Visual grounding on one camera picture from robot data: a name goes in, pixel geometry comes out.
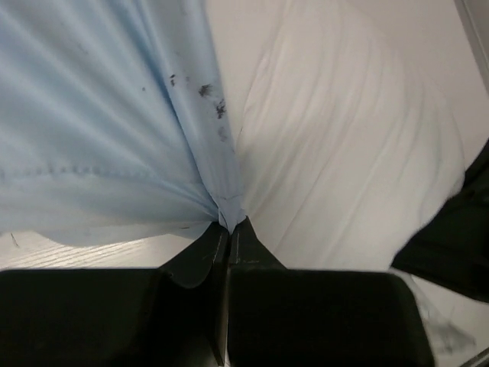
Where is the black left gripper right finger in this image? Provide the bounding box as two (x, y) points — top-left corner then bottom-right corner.
(227, 220), (434, 366)

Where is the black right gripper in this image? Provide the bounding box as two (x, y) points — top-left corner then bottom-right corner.
(393, 145), (488, 303)

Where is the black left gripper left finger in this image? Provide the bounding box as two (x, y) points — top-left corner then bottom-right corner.
(1, 223), (229, 366)

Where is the white pillow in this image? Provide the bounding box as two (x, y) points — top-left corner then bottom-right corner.
(206, 1), (465, 271)

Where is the light blue pillowcase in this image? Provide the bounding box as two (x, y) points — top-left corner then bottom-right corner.
(1, 1), (245, 245)

